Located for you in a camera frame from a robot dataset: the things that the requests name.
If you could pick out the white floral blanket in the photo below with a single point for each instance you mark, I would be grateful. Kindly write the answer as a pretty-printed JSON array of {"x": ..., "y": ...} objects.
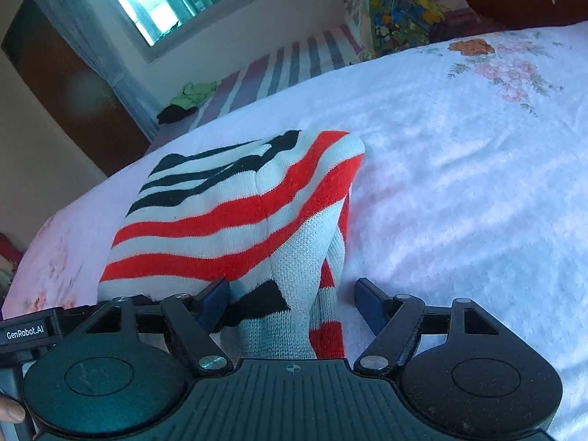
[{"x": 459, "y": 170}]

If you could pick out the striped knit sweater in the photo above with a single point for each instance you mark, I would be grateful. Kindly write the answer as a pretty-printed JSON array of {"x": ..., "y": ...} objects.
[{"x": 220, "y": 211}]

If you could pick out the wooden door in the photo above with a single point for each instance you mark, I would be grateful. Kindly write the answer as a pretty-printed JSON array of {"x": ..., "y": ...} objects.
[{"x": 59, "y": 92}]

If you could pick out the person's left hand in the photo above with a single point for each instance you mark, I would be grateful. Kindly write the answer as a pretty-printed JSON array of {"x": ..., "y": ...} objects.
[{"x": 11, "y": 409}]

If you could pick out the grey curtain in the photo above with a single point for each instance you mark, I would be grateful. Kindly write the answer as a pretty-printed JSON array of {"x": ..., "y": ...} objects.
[{"x": 92, "y": 46}]

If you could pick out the pink striped folded cloth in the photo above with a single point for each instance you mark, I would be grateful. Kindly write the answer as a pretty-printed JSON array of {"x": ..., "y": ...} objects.
[{"x": 452, "y": 7}]

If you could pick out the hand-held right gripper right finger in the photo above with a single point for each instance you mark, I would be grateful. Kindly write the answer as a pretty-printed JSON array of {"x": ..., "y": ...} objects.
[{"x": 370, "y": 305}]

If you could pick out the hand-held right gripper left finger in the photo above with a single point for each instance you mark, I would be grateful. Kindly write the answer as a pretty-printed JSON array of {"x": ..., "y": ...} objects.
[{"x": 216, "y": 302}]

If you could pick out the black cloth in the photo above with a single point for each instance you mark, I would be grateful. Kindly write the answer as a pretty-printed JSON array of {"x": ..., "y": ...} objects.
[{"x": 174, "y": 114}]

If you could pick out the striped bed sheet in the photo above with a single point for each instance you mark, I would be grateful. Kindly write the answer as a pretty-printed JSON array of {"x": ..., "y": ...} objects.
[{"x": 294, "y": 64}]

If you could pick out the window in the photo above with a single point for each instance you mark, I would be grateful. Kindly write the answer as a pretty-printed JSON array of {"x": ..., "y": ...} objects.
[{"x": 151, "y": 0}]

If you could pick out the green cloth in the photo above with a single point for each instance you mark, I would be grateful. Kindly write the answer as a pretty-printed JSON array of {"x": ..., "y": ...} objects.
[{"x": 193, "y": 93}]

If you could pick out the colourful printed cloth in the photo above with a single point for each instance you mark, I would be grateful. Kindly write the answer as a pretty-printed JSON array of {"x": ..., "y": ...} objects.
[{"x": 395, "y": 14}]

